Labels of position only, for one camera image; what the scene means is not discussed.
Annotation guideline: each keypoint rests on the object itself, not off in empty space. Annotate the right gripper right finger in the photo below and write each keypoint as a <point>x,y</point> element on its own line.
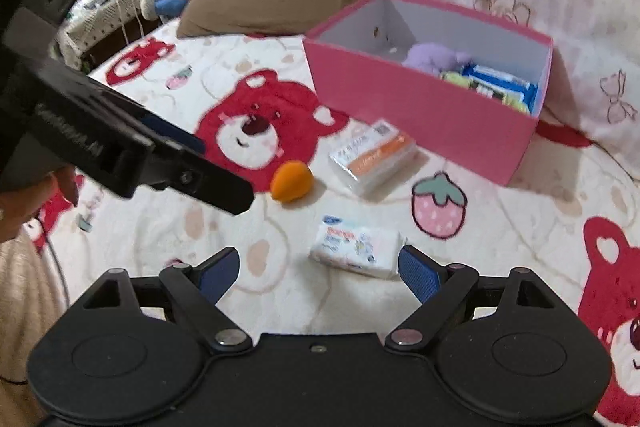
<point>443,292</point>

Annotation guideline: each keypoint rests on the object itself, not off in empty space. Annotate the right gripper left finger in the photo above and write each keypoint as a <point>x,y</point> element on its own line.
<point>194,291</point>

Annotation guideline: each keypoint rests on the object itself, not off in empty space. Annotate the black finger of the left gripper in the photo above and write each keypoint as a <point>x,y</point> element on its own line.
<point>210,181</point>

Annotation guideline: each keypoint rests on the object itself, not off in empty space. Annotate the white tissue pack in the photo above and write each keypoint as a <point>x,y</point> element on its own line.
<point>344,245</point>

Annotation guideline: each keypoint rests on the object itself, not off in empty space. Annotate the orange makeup sponge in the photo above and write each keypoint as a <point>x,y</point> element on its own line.
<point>292,180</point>

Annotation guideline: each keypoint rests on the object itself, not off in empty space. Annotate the clear box orange label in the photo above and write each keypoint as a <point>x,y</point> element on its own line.
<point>372,157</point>

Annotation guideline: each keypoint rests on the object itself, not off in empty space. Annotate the blue wet wipes pack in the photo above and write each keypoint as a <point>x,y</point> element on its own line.
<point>524,91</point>

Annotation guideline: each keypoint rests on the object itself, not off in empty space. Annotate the purple plush toy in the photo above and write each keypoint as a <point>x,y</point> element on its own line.
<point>434,59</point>

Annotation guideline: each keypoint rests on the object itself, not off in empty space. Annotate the green yarn ball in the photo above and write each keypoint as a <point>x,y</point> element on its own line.
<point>488,90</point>

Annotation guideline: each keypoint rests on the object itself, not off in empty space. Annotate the person's left hand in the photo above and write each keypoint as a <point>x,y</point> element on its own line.
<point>18,207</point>

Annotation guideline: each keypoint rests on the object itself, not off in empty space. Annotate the bedside table with cloth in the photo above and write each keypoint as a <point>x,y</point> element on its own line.
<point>91,23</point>

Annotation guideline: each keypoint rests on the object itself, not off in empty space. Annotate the bear print bed blanket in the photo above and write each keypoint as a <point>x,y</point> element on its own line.
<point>571,211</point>

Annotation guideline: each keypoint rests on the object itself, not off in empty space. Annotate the pink beige blanket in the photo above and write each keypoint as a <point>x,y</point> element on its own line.
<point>30,305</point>

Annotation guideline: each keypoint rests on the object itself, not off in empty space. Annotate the pink cardboard box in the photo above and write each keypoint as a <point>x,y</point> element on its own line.
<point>355,60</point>

